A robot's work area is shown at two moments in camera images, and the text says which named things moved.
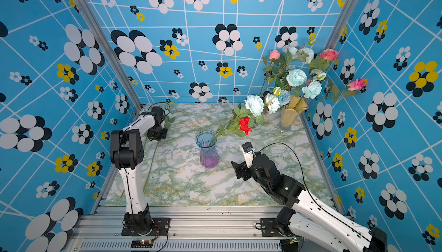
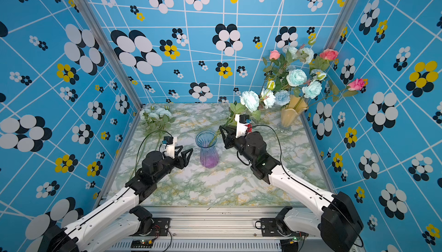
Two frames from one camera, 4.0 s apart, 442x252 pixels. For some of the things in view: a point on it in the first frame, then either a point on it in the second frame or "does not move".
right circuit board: x=289 y=245 does not move
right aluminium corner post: x=350 y=2 does not move
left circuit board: x=141 y=244 does not move
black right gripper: x=239 y=169 -> x=231 y=140
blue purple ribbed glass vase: x=206 y=140 does not move
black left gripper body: x=157 y=133 -> x=172 y=163
